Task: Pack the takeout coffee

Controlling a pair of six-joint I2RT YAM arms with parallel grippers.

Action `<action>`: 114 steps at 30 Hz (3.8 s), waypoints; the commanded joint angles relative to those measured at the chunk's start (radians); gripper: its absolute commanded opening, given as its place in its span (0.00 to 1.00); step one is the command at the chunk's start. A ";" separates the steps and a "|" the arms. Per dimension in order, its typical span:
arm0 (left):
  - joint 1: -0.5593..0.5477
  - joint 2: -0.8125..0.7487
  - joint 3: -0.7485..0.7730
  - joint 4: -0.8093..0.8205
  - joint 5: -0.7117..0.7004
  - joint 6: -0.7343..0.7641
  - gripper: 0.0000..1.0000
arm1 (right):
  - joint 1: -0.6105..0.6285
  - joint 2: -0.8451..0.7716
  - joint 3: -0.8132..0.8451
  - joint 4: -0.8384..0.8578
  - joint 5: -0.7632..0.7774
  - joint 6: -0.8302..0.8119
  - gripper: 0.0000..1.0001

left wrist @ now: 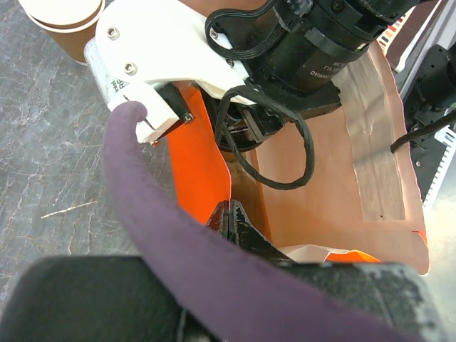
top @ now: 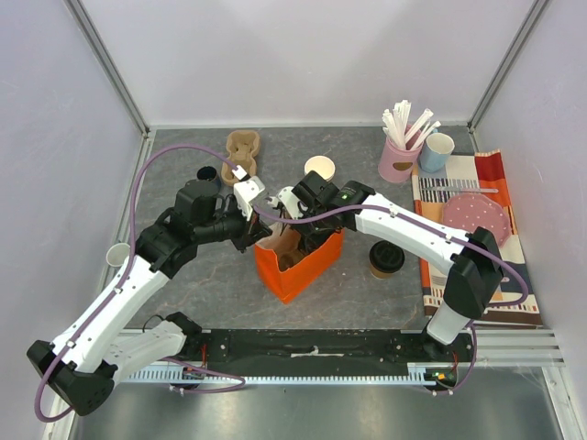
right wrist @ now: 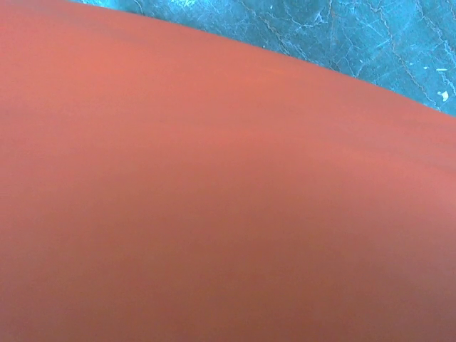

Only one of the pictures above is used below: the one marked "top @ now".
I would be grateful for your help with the orange paper bag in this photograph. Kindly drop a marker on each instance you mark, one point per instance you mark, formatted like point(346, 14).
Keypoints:
point(289, 284)

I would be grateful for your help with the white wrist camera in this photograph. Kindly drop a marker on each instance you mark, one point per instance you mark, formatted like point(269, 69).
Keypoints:
point(247, 190)
point(286, 203)

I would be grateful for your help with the pink straw holder cup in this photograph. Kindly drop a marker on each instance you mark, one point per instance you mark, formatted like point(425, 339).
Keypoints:
point(396, 164)

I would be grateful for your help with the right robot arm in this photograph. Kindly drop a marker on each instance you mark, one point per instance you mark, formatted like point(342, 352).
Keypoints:
point(471, 261)

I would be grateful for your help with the pink dotted plate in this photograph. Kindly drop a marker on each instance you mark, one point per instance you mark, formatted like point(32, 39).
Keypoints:
point(469, 210)

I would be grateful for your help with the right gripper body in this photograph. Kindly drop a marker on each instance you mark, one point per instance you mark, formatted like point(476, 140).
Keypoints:
point(310, 230)

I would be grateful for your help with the small white grey cup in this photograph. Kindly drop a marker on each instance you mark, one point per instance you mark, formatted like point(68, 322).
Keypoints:
point(117, 254)

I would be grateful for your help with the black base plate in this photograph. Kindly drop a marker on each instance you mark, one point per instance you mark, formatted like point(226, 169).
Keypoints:
point(251, 352)

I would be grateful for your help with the black cup lid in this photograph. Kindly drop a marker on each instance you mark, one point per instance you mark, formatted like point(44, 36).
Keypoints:
point(386, 257)

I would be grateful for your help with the light blue cup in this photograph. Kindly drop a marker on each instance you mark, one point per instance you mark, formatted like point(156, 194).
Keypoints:
point(436, 151)

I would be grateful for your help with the brown paper cup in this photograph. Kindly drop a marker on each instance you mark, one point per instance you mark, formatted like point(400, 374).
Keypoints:
point(322, 165)
point(383, 272)

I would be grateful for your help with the cardboard cup carrier stack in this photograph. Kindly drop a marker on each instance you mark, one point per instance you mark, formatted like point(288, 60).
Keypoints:
point(242, 147)

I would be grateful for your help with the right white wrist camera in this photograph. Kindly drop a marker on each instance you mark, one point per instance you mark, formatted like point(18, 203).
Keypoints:
point(286, 203)

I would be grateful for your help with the patterned orange cloth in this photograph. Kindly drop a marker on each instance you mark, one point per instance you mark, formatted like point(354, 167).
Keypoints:
point(480, 171)

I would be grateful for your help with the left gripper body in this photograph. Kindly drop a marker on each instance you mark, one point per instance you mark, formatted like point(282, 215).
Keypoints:
point(238, 228)

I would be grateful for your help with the dark blue mug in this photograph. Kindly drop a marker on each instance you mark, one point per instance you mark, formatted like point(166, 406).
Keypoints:
point(209, 174)

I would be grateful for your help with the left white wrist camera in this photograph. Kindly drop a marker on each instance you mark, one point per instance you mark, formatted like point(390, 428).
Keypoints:
point(247, 190)

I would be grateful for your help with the aluminium cable duct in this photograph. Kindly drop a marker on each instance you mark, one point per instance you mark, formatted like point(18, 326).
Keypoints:
point(167, 373)

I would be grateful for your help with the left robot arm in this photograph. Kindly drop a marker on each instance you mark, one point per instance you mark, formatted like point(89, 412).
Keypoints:
point(84, 364)

